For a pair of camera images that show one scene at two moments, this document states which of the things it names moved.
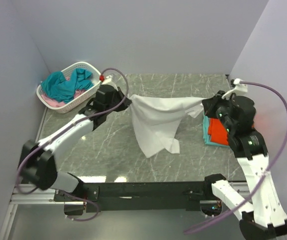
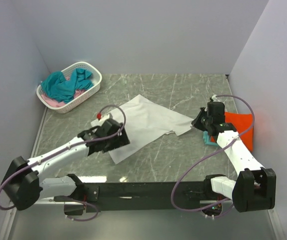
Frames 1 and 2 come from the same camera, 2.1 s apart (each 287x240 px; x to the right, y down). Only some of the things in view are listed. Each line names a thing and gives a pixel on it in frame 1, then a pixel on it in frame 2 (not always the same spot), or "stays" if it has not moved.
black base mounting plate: (183, 196) stays
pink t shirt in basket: (55, 103) stays
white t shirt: (156, 120) → (144, 121)
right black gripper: (210, 104) → (196, 122)
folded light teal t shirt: (207, 137) stays
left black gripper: (125, 104) → (121, 141)
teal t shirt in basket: (56, 85) stays
